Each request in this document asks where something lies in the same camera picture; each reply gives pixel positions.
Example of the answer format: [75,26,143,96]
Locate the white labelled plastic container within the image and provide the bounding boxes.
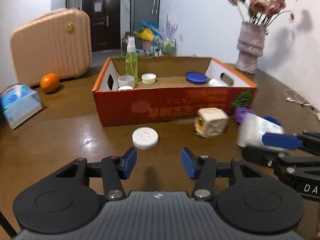
[236,112,286,151]

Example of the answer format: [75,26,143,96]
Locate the bunch of dried roses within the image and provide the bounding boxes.
[217,0,309,28]

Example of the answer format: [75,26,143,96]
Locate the white round lid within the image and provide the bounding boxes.
[132,127,160,151]

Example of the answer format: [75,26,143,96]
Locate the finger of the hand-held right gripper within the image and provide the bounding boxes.
[241,146,298,168]
[261,130,320,155]

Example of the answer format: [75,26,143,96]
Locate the white round jar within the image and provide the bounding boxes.
[117,75,136,89]

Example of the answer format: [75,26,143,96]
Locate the pink ribbed suitcase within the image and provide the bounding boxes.
[10,8,92,85]

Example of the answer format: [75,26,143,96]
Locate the pink textured vase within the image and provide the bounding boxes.
[235,21,266,75]

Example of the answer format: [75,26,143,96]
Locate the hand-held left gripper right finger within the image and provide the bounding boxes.
[181,147,273,202]

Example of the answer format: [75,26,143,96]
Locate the dark brown door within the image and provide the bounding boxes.
[82,0,121,52]

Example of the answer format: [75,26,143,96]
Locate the green spray bottle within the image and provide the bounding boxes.
[125,36,139,83]

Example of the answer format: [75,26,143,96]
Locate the white ribbed cap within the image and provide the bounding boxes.
[141,73,157,84]

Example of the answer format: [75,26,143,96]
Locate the blue ridged plastic piece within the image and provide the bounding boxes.
[262,116,282,127]

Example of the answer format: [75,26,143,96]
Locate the purple ridged plastic piece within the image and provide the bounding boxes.
[234,107,253,124]

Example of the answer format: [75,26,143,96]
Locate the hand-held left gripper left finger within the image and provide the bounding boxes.
[51,147,138,201]

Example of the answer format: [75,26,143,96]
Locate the orange fruit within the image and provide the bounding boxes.
[40,73,60,93]

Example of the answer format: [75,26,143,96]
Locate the grey refrigerator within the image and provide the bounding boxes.
[131,0,161,35]

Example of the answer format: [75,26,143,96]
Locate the small white bottle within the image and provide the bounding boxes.
[208,78,226,87]

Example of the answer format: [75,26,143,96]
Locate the white wired earphones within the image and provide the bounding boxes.
[283,89,320,117]

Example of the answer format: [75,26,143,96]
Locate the blue tissue box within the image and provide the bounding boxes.
[0,84,43,130]

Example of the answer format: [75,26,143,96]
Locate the blue round lid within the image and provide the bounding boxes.
[185,71,208,84]

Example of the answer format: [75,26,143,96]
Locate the white cube jar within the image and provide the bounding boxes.
[194,107,229,139]

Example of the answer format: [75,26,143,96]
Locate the red cardboard box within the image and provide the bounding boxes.
[92,56,258,127]

